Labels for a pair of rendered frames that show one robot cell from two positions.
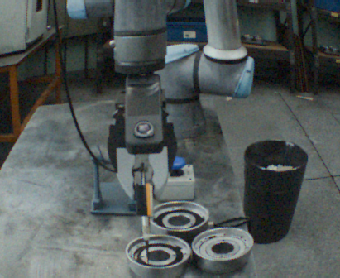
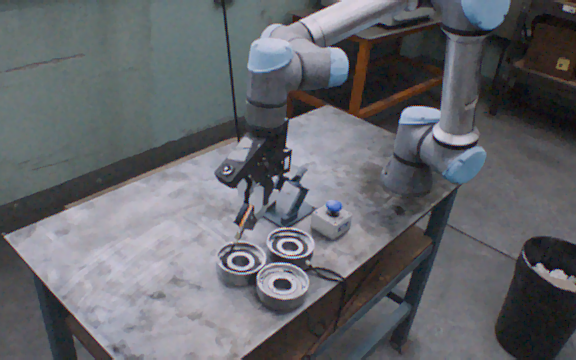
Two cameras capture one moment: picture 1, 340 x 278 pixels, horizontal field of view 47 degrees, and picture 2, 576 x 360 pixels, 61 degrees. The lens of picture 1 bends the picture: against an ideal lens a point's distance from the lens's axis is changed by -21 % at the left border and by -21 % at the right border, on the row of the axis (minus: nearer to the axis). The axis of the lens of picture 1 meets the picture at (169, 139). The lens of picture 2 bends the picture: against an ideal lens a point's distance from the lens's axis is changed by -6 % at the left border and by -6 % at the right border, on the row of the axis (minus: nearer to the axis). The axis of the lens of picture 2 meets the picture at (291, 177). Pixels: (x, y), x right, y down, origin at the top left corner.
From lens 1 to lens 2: 0.62 m
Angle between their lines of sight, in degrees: 35
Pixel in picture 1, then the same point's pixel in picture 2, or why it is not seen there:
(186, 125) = (402, 183)
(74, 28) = not seen: hidden behind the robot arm
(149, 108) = (240, 159)
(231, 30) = (457, 113)
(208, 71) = (429, 146)
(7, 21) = not seen: outside the picture
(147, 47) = (256, 116)
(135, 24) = (251, 94)
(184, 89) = (411, 153)
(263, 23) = not seen: outside the picture
